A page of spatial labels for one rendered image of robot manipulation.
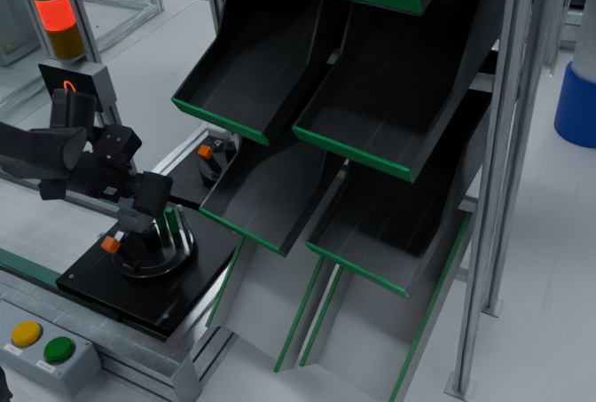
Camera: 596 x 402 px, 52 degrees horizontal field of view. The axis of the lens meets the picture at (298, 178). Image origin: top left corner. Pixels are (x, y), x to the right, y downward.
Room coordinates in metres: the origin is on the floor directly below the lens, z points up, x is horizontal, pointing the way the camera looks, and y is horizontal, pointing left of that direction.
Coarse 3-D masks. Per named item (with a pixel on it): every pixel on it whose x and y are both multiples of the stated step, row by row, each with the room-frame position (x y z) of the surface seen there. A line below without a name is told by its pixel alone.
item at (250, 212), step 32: (288, 128) 0.66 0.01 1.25; (256, 160) 0.63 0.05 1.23; (288, 160) 0.61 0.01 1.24; (320, 160) 0.60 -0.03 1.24; (224, 192) 0.60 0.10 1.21; (256, 192) 0.59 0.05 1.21; (288, 192) 0.57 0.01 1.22; (320, 192) 0.55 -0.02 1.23; (224, 224) 0.55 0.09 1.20; (256, 224) 0.54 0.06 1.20; (288, 224) 0.53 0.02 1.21
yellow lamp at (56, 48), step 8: (48, 32) 0.93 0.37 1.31; (56, 32) 0.92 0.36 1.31; (64, 32) 0.92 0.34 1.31; (72, 32) 0.93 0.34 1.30; (56, 40) 0.92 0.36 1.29; (64, 40) 0.92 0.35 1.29; (72, 40) 0.93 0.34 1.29; (80, 40) 0.94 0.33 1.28; (56, 48) 0.92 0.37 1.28; (64, 48) 0.92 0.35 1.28; (72, 48) 0.92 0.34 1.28; (80, 48) 0.93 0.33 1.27; (56, 56) 0.93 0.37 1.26; (64, 56) 0.92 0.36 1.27; (72, 56) 0.92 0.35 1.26
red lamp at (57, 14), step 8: (48, 0) 0.92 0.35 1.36; (56, 0) 0.92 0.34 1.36; (64, 0) 0.93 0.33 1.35; (40, 8) 0.92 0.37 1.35; (48, 8) 0.92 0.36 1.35; (56, 8) 0.92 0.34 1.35; (64, 8) 0.93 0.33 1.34; (40, 16) 0.93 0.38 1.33; (48, 16) 0.92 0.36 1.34; (56, 16) 0.92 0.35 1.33; (64, 16) 0.93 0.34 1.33; (72, 16) 0.94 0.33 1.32; (48, 24) 0.92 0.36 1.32; (56, 24) 0.92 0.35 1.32; (64, 24) 0.92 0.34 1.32; (72, 24) 0.93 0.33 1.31
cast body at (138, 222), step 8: (120, 200) 0.73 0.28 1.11; (128, 200) 0.72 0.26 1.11; (128, 208) 0.73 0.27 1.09; (120, 216) 0.72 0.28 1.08; (128, 216) 0.72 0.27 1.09; (136, 216) 0.71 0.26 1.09; (144, 216) 0.72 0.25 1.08; (120, 224) 0.73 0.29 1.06; (128, 224) 0.72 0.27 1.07; (136, 224) 0.71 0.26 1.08; (144, 224) 0.71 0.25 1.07
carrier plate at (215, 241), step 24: (192, 216) 0.83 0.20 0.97; (216, 240) 0.76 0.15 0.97; (72, 264) 0.74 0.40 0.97; (96, 264) 0.73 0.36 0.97; (192, 264) 0.71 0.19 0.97; (216, 264) 0.70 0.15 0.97; (72, 288) 0.68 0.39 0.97; (96, 288) 0.68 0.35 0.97; (120, 288) 0.67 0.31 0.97; (144, 288) 0.67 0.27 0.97; (168, 288) 0.66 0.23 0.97; (192, 288) 0.66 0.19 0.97; (120, 312) 0.63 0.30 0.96; (144, 312) 0.62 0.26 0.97; (168, 312) 0.61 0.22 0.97
